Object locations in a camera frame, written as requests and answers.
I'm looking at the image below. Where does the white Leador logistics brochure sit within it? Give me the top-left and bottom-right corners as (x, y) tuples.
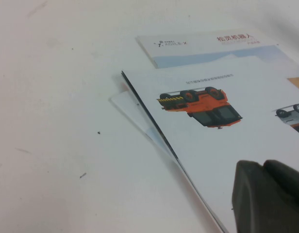
(121, 69), (299, 233)

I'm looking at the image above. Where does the plain white paper sheet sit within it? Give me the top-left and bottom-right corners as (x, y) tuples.
(110, 72), (179, 161)

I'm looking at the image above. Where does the AgileX brochure sky cover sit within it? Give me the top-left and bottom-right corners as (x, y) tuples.
(135, 30), (299, 94)

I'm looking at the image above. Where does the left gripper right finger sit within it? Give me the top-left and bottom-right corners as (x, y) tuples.
(262, 159), (299, 212)

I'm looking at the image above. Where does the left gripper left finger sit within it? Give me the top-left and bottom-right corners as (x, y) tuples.
(232, 159), (299, 233)

